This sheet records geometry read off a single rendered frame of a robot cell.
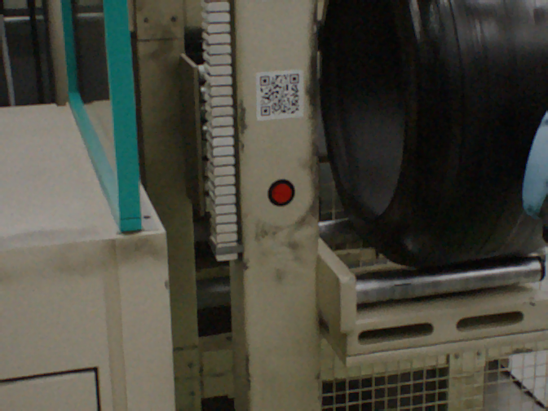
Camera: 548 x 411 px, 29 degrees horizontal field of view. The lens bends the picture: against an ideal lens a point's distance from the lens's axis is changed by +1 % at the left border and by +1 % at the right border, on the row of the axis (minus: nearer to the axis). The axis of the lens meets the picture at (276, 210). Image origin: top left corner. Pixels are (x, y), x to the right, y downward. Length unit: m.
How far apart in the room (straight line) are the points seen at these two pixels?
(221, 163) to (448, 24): 0.41
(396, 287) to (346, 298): 0.11
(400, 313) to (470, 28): 0.48
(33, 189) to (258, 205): 0.69
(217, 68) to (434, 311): 0.53
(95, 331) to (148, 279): 0.06
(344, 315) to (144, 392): 0.75
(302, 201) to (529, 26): 0.44
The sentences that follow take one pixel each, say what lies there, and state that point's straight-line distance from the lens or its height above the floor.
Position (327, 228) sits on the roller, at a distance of 1.98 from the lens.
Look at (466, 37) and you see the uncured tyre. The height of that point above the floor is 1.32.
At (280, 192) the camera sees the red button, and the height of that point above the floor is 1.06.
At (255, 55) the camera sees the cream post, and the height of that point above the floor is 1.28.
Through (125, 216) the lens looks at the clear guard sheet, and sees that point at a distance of 0.91.
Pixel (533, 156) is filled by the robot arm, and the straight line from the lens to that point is 0.96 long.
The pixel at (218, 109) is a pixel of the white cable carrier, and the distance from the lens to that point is 1.66.
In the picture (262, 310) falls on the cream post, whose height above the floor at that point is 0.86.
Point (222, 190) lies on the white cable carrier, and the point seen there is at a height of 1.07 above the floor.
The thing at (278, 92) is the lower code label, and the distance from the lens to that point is 1.66.
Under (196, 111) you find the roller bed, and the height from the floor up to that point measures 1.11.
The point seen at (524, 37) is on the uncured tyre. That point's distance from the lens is 1.59.
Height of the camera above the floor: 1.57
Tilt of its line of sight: 18 degrees down
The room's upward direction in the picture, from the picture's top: 1 degrees counter-clockwise
